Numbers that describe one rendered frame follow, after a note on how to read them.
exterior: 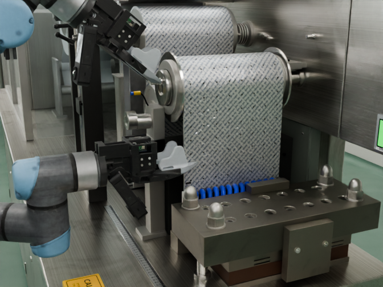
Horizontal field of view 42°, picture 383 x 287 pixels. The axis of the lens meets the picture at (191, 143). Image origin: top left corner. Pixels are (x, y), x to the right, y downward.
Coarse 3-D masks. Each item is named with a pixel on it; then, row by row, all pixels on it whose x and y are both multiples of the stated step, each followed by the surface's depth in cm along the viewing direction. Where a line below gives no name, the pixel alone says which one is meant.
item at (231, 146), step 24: (192, 120) 102; (216, 120) 105; (240, 120) 107; (264, 120) 109; (192, 144) 104; (216, 144) 106; (240, 144) 108; (264, 144) 111; (216, 168) 108; (240, 168) 110; (264, 168) 113
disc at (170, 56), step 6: (168, 54) 103; (162, 60) 107; (174, 60) 101; (174, 66) 101; (180, 66) 99; (180, 72) 99; (180, 78) 99; (180, 84) 99; (180, 90) 100; (180, 96) 100; (180, 102) 100; (180, 108) 101; (168, 114) 108; (174, 114) 104; (180, 114) 102; (174, 120) 104
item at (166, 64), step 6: (168, 60) 103; (162, 66) 105; (168, 66) 102; (282, 66) 110; (174, 72) 100; (174, 78) 100; (174, 84) 100; (174, 90) 101; (174, 96) 101; (174, 102) 101; (168, 108) 105; (174, 108) 102
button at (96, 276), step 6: (84, 276) 95; (90, 276) 95; (96, 276) 95; (66, 282) 93; (72, 282) 93; (78, 282) 93; (84, 282) 93; (90, 282) 93; (96, 282) 93; (102, 282) 93
